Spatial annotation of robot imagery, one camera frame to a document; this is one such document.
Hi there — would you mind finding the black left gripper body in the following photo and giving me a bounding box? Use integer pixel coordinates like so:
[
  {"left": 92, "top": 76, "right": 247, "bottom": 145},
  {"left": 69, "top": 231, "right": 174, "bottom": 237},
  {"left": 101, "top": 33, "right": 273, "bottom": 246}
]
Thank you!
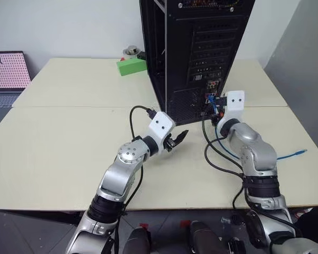
[{"left": 164, "top": 134, "right": 180, "bottom": 153}]

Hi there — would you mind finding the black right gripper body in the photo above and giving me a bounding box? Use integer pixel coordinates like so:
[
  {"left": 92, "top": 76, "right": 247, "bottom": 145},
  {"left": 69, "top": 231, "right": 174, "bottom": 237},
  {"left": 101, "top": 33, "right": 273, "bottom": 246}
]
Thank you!
[{"left": 210, "top": 92, "right": 228, "bottom": 126}]

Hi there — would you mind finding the blue ethernet cable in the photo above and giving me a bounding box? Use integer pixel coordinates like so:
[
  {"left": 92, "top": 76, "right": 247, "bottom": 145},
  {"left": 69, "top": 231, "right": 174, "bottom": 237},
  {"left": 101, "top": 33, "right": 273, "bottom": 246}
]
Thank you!
[{"left": 207, "top": 95, "right": 308, "bottom": 161}]

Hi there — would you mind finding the black computer tower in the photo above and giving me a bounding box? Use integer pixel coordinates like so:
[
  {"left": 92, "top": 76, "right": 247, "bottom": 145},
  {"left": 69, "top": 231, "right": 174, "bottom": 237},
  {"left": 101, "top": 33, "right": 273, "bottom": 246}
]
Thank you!
[{"left": 139, "top": 0, "right": 255, "bottom": 126}]

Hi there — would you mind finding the green box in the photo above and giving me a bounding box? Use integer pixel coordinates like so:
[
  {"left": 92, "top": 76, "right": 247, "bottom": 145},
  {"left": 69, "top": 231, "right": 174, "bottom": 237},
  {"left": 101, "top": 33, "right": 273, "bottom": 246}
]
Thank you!
[{"left": 116, "top": 58, "right": 149, "bottom": 77}]

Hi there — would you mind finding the grey partition panel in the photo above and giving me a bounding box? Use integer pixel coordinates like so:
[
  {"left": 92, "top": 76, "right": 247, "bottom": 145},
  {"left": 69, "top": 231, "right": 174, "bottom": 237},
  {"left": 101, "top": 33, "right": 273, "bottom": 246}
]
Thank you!
[{"left": 263, "top": 0, "right": 318, "bottom": 156}]

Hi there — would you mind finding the silver round tape roll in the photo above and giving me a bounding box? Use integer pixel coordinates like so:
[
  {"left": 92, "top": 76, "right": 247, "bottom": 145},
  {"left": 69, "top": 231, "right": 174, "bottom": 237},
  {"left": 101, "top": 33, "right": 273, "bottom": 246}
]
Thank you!
[{"left": 122, "top": 45, "right": 142, "bottom": 59}]

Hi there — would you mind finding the dark rounded shape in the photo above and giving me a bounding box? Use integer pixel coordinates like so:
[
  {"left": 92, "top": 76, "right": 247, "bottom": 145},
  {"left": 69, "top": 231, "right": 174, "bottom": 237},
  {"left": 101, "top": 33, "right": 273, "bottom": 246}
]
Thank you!
[
  {"left": 121, "top": 226, "right": 153, "bottom": 254},
  {"left": 189, "top": 220, "right": 230, "bottom": 254}
]

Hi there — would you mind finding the small black rounded shape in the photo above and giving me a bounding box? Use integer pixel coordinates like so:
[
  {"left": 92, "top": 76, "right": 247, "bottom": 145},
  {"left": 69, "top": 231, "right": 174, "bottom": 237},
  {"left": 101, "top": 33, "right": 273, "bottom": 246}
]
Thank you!
[{"left": 227, "top": 237, "right": 246, "bottom": 254}]

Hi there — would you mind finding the laptop with pink screen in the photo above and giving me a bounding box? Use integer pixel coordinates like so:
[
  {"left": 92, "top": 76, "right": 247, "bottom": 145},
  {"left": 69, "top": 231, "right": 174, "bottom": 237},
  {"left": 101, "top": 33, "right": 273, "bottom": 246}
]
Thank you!
[{"left": 0, "top": 50, "right": 33, "bottom": 125}]

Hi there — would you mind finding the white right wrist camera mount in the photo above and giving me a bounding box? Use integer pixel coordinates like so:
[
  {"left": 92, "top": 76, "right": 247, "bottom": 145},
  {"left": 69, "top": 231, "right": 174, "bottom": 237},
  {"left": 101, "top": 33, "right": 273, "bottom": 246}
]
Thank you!
[{"left": 217, "top": 90, "right": 246, "bottom": 127}]

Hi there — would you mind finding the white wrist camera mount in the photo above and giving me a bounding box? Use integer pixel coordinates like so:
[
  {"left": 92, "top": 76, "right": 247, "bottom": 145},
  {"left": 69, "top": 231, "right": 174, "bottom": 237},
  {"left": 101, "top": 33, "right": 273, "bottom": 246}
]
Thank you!
[
  {"left": 217, "top": 90, "right": 246, "bottom": 127},
  {"left": 147, "top": 111, "right": 176, "bottom": 154}
]

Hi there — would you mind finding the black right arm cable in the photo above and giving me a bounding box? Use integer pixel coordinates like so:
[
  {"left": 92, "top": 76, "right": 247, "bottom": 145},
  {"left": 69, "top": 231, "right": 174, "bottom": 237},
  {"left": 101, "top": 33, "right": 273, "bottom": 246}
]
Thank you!
[{"left": 201, "top": 113, "right": 304, "bottom": 240}]

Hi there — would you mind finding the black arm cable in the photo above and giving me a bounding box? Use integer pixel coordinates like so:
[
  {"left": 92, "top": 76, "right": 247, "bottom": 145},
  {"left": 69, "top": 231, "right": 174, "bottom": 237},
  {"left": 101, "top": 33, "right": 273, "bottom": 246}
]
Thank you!
[
  {"left": 201, "top": 113, "right": 304, "bottom": 240},
  {"left": 113, "top": 105, "right": 160, "bottom": 254}
]

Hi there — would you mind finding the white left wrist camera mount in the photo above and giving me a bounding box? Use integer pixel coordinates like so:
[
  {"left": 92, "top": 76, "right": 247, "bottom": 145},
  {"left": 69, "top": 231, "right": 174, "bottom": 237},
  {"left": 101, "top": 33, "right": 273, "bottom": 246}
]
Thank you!
[{"left": 147, "top": 111, "right": 176, "bottom": 154}]

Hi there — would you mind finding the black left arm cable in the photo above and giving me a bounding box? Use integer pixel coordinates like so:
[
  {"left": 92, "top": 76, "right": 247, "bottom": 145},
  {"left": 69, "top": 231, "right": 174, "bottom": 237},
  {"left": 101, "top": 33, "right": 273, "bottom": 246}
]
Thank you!
[{"left": 113, "top": 105, "right": 160, "bottom": 254}]

